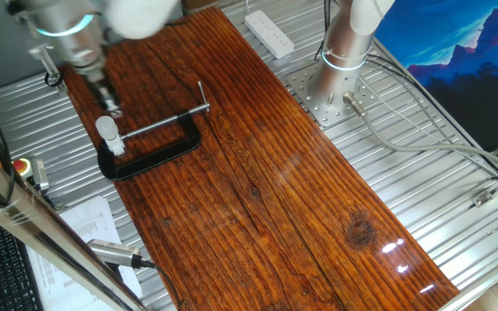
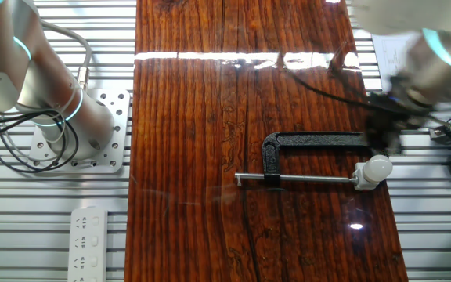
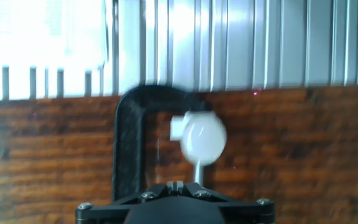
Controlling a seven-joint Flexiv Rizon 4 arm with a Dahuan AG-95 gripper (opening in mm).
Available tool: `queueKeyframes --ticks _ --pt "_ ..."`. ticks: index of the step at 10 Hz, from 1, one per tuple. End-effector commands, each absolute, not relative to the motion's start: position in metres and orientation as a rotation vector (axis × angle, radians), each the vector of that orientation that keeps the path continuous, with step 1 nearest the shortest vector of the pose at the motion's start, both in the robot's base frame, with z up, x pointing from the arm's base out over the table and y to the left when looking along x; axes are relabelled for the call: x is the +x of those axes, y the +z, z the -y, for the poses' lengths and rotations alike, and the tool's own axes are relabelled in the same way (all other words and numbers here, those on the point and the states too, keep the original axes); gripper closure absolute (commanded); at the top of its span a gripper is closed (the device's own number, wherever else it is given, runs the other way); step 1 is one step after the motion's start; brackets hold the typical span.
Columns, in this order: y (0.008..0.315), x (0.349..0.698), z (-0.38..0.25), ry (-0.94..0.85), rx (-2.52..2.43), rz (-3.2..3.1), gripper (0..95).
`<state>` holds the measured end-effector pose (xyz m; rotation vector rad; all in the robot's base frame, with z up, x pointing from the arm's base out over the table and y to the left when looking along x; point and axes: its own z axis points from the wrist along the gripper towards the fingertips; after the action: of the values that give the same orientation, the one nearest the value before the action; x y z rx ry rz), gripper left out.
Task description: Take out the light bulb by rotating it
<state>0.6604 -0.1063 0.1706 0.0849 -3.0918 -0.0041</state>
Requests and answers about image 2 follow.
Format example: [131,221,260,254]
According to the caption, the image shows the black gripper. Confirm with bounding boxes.
[365,78,437,155]

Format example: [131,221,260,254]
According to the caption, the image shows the white light bulb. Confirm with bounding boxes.
[362,154,394,185]

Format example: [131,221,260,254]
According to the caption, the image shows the white bulb socket adapter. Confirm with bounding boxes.
[352,162,379,192]

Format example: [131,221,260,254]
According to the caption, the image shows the printed paper sheets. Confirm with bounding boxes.
[371,33,424,94]

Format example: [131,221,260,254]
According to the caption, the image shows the black C-clamp with steel screw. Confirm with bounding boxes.
[234,131,371,188]

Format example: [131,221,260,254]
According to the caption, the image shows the brown wooden board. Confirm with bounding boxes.
[123,0,410,282]

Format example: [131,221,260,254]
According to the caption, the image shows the white power strip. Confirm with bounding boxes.
[67,206,109,282]

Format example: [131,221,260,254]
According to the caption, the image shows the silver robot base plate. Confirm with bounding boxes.
[27,89,132,174]

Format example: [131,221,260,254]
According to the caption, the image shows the thick grey cable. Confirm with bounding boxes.
[39,19,93,90]

